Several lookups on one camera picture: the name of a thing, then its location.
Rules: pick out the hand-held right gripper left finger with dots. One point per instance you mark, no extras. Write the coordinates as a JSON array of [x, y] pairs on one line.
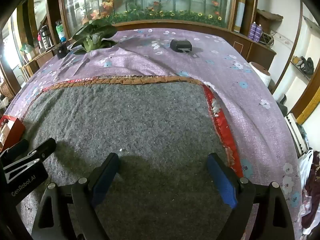
[[106, 177]]

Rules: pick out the white rolled poster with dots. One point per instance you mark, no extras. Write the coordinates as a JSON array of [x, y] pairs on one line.
[[241, 5]]

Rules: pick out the green leafy plant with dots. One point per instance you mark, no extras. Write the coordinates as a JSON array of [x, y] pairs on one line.
[[93, 35]]

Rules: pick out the black device with clip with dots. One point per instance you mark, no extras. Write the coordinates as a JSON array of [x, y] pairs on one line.
[[180, 45]]

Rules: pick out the white paper roll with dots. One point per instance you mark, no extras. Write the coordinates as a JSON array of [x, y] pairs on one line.
[[261, 73]]

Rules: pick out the grey felt mat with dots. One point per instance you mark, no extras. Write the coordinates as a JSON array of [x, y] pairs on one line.
[[137, 120]]

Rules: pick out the green plastic bottle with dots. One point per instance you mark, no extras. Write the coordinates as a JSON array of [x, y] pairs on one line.
[[60, 31]]

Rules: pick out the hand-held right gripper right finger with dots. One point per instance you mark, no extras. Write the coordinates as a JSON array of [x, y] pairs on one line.
[[222, 180]]

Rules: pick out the wooden sideboard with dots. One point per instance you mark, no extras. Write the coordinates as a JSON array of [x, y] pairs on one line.
[[255, 51]]

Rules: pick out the glass cabinet with flowers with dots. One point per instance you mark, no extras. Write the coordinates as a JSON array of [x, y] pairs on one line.
[[150, 0]]

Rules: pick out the purple floral cloth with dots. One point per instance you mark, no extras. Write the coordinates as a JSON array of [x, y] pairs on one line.
[[175, 62]]

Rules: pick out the black bag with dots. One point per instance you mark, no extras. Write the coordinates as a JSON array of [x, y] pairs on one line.
[[307, 65]]

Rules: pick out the pink bottle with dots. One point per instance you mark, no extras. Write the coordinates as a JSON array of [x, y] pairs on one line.
[[39, 40]]

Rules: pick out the purple spray bottle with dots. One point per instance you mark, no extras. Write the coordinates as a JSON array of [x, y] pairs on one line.
[[259, 33], [253, 31]]

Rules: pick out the dark red clothing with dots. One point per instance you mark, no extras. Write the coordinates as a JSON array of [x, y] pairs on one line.
[[312, 192]]

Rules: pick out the red cardboard box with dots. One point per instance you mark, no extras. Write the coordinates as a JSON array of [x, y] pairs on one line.
[[15, 132]]

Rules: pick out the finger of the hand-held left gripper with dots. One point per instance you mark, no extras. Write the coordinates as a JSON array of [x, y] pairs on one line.
[[15, 148], [45, 148]]

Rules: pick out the black cup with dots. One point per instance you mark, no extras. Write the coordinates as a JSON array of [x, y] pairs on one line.
[[61, 50]]

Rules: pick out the black thermos flask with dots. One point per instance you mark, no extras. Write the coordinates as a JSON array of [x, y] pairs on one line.
[[45, 36]]

